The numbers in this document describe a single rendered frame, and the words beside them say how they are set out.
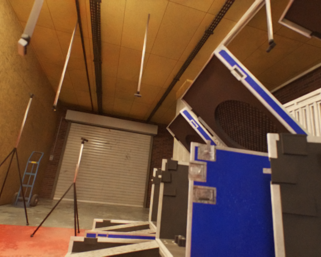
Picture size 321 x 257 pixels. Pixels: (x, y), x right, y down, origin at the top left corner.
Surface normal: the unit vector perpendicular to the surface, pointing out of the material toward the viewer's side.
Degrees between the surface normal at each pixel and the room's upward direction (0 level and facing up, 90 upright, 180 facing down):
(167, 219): 90
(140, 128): 90
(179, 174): 90
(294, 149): 90
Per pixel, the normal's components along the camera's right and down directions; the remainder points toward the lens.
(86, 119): 0.23, -0.26
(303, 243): -0.14, -0.29
